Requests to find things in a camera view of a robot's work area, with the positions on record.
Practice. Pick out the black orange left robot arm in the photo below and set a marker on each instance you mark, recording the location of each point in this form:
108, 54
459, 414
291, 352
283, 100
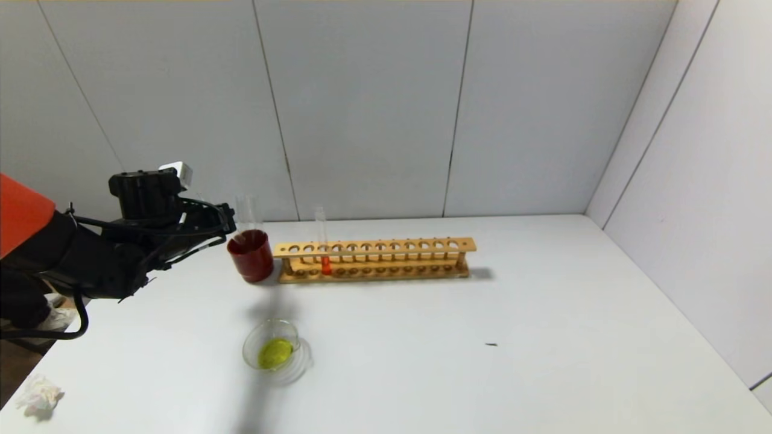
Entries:
72, 253

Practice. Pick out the wooden test tube rack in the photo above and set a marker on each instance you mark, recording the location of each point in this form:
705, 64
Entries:
374, 247

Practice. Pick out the crumpled white tissue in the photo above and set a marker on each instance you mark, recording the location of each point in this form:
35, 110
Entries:
40, 396

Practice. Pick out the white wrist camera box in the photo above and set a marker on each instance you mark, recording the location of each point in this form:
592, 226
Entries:
181, 172

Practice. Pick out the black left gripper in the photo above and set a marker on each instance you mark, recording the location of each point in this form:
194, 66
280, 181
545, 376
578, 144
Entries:
227, 218

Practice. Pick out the dark red cup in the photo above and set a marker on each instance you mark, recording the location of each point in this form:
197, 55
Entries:
253, 262

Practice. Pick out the clear glass dish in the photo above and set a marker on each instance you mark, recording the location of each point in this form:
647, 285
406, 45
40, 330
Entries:
274, 352

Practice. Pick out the empty clear glass tube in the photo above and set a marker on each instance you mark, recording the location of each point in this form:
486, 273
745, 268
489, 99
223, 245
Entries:
248, 214

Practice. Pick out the red pigment glass test tube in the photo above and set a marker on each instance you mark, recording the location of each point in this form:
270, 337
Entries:
325, 265

